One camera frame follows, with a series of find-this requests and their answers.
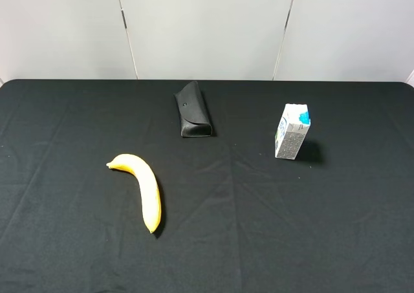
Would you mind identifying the white blue milk carton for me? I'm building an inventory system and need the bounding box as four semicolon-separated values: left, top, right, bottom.
275;103;311;160

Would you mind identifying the black glasses case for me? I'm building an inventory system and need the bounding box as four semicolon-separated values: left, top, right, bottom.
174;81;213;138

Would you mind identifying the yellow banana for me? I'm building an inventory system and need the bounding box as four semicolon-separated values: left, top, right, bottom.
106;154;162;233

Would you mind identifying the black tablecloth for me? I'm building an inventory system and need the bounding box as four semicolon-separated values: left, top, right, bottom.
1;80;413;292

